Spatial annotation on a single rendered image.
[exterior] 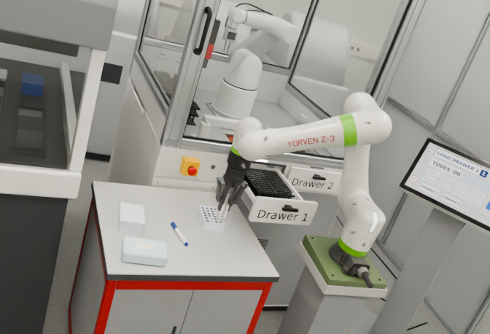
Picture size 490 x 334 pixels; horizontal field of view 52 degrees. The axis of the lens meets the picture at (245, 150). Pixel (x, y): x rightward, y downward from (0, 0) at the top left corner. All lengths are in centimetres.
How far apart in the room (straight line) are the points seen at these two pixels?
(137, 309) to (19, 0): 104
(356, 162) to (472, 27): 206
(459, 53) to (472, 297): 164
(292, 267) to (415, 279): 64
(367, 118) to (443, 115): 208
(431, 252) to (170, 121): 149
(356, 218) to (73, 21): 120
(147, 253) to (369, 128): 85
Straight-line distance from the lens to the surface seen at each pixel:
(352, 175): 203
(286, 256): 271
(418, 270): 283
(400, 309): 295
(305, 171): 243
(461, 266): 356
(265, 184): 218
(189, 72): 204
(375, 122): 175
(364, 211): 196
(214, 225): 199
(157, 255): 171
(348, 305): 214
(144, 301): 179
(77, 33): 167
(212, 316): 193
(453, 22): 402
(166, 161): 217
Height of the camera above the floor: 179
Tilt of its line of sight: 21 degrees down
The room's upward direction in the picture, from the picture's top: 18 degrees clockwise
